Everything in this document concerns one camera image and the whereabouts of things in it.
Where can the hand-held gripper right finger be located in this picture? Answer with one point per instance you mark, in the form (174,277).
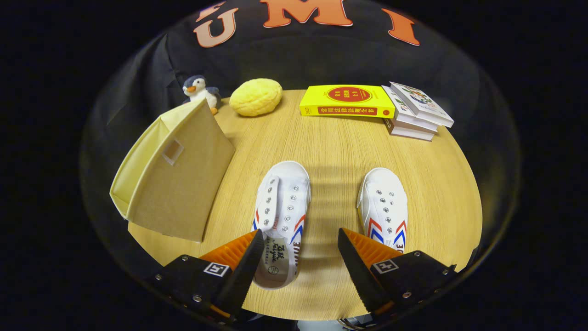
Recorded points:
(360,276)

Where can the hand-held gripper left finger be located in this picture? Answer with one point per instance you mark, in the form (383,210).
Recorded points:
(243,276)

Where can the white canvas shoe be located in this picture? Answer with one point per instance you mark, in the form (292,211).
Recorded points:
(383,197)
(287,193)

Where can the beige fabric storage box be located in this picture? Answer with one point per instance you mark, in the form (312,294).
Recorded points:
(183,184)

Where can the yellow book red circle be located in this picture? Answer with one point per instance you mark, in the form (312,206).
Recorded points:
(349,102)

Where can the yellow round plush cushion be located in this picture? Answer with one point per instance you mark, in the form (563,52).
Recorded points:
(256,97)

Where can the white book floral cover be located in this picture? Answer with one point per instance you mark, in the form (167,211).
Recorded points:
(422,103)

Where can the penguin plush toy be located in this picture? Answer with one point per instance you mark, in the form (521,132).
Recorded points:
(198,92)

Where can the black backdrop cloth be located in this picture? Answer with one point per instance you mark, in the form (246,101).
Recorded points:
(298,59)

